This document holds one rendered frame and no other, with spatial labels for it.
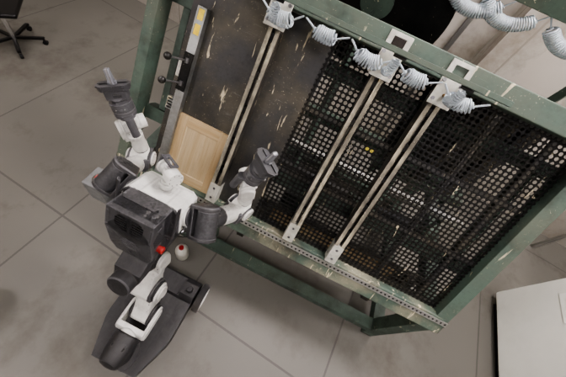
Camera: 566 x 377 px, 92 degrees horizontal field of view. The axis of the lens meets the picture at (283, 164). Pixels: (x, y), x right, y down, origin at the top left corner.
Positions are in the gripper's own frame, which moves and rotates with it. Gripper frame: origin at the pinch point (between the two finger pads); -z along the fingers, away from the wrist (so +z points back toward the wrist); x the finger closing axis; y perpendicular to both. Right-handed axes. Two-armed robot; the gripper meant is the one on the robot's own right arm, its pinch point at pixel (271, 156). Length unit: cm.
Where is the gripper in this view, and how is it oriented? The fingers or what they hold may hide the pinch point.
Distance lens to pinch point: 104.2
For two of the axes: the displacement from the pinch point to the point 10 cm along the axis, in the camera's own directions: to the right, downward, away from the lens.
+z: -5.0, 4.6, 7.3
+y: 7.2, -2.4, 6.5
